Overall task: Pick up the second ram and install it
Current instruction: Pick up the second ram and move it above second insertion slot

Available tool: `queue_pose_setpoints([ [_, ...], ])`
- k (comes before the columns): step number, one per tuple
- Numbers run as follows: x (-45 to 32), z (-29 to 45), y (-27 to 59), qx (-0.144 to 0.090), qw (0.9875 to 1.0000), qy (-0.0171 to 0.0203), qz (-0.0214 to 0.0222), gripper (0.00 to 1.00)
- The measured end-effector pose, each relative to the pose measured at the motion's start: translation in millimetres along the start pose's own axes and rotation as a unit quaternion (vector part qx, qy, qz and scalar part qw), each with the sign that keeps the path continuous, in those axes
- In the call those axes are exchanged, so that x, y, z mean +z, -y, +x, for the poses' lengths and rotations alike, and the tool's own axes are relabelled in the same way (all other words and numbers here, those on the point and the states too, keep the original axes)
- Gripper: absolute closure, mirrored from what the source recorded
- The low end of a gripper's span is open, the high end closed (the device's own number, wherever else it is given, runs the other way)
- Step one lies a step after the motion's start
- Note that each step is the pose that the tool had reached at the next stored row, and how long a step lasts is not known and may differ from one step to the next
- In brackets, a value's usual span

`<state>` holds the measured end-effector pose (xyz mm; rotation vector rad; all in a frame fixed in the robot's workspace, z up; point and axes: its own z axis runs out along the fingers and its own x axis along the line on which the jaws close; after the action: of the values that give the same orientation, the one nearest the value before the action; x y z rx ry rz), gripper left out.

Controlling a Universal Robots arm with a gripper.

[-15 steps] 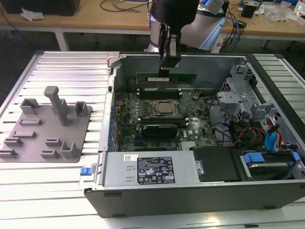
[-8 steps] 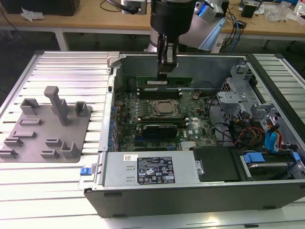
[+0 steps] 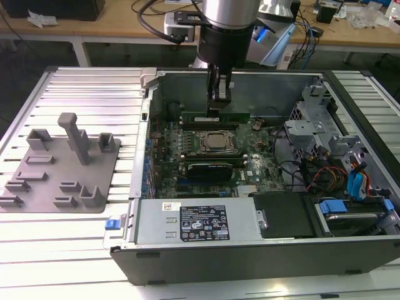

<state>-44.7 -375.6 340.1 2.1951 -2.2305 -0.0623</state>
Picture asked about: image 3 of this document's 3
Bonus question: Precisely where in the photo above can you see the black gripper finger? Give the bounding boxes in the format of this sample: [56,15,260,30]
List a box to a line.
[206,63,233,111]

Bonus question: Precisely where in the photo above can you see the green RAM stick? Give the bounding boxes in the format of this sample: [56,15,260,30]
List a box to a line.
[180,110,251,124]

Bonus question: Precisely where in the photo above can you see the black RAM slot bank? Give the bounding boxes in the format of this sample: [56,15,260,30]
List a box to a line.
[180,120,240,132]

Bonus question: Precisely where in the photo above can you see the silver CPU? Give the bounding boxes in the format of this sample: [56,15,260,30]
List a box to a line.
[206,134,226,148]

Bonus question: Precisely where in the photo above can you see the CPU socket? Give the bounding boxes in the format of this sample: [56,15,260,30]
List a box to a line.
[198,130,235,153]

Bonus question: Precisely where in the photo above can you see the green motherboard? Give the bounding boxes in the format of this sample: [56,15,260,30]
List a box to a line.
[146,106,287,199]

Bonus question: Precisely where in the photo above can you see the black graphics card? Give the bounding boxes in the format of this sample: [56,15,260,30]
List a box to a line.
[186,161,234,183]

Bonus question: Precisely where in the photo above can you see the grey metal drive cage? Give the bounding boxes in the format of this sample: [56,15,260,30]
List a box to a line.
[282,84,369,166]

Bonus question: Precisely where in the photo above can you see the silver heatsink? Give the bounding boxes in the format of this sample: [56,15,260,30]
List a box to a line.
[236,184,261,198]

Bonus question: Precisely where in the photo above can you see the small black box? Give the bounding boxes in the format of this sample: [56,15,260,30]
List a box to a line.
[315,5,339,23]

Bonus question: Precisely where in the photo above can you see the wooden desk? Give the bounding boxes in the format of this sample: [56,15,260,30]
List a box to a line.
[0,0,400,68]

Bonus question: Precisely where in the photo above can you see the black plastic shroud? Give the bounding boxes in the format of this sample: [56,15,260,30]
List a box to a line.
[251,191,315,240]

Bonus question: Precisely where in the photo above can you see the grey parts rack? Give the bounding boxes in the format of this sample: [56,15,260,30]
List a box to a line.
[0,111,122,215]

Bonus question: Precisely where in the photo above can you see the silver power supply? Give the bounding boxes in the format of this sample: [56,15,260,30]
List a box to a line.
[132,198,265,246]

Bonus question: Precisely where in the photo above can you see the clear plastic bags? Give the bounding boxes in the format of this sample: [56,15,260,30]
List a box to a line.
[348,4,387,31]

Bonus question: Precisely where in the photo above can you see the black PC case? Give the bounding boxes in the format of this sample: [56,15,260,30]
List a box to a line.
[102,67,400,287]

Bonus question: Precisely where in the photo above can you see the hard disk in blue carrier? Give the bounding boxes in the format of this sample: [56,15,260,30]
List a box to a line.
[314,198,394,238]

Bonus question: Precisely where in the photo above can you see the large black box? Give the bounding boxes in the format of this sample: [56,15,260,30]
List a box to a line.
[5,0,106,22]

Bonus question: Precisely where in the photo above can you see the crumpled white paper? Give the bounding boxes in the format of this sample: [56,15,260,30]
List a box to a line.
[26,8,59,29]

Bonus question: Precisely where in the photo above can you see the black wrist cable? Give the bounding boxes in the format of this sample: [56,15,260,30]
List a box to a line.
[138,0,188,44]

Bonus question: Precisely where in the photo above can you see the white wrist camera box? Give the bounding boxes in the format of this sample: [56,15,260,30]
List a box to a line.
[163,10,204,43]

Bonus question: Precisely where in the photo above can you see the red and yellow wire bundle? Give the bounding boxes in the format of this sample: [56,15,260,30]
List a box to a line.
[305,165,348,192]

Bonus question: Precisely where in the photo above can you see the blue wire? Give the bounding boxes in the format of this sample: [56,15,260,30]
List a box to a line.
[346,168,368,201]

